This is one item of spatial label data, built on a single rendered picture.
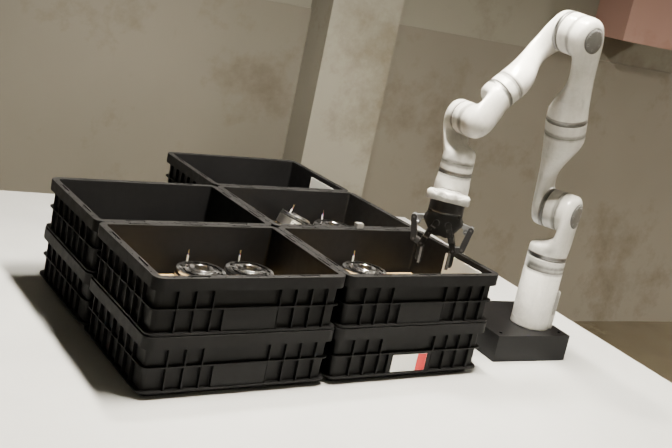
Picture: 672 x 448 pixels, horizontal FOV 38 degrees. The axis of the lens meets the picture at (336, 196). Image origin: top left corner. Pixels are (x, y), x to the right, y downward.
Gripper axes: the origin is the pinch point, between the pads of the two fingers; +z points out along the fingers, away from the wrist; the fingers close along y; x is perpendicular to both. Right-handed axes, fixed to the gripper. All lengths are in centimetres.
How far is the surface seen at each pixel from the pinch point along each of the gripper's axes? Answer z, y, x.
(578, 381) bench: 22.7, -38.0, -12.6
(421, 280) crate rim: 1.2, 1.0, 14.2
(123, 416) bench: 24, 42, 60
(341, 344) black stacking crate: 15.1, 12.9, 23.9
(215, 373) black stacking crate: 19, 32, 43
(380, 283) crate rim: 1.8, 8.4, 21.2
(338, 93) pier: -9, 55, -167
